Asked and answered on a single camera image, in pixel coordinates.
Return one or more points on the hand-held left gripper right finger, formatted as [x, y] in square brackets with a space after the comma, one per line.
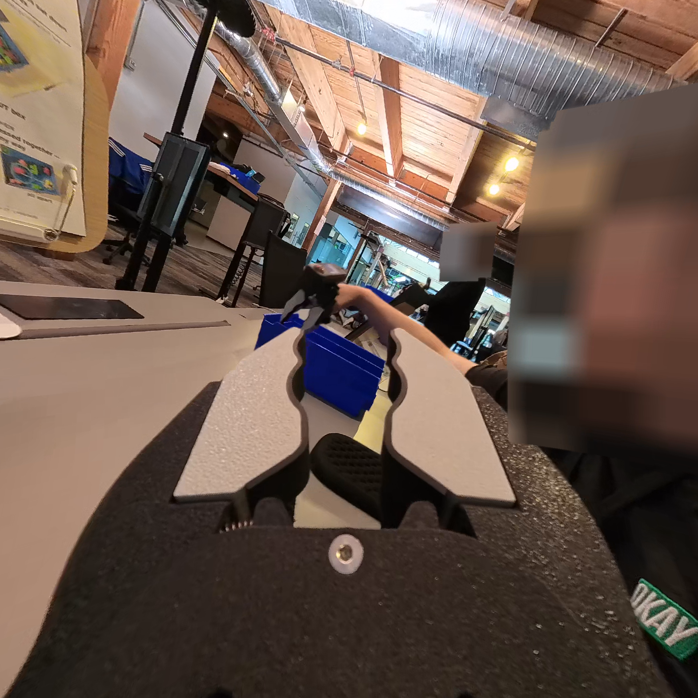
[441, 431]

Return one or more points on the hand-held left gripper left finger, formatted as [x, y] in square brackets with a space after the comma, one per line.
[245, 431]

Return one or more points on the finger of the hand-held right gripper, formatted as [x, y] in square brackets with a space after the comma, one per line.
[294, 305]
[313, 320]

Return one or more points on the blue plastic bin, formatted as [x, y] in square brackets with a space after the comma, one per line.
[338, 371]

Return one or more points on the person's right forearm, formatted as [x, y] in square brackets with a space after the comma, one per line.
[392, 321]

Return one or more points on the grey desk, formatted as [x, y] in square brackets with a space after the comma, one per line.
[109, 381]

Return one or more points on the black desk panel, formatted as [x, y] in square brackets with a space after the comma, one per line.
[65, 306]

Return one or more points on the black easel board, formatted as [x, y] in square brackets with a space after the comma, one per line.
[264, 223]

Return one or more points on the wooden office table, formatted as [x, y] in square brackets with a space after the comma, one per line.
[240, 188]

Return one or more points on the black floor stand with panel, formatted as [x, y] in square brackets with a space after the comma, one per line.
[174, 180]

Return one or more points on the person's black shirt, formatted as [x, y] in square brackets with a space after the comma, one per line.
[627, 518]

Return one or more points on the blue striped cloth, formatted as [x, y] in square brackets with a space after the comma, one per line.
[125, 174]

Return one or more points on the instruction sheet on stand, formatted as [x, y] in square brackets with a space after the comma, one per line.
[95, 163]

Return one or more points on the printed instruction sheet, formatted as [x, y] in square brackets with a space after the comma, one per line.
[43, 136]

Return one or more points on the narrow silver ventilation duct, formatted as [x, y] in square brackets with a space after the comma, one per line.
[256, 60]

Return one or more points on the wide silver ventilation duct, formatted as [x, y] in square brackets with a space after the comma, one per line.
[491, 43]

